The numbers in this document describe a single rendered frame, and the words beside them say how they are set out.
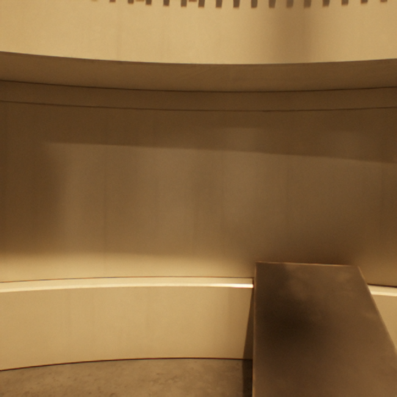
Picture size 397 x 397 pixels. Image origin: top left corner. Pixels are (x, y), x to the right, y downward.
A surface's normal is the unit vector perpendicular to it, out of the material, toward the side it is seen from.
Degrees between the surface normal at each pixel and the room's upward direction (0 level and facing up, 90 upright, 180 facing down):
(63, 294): 90
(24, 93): 90
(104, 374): 0
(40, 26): 90
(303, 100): 90
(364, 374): 25
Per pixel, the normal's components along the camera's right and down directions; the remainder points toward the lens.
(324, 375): -0.07, -0.90
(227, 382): 0.01, -1.00
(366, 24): -0.25, 0.03
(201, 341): 0.01, 0.03
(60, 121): 0.25, 0.03
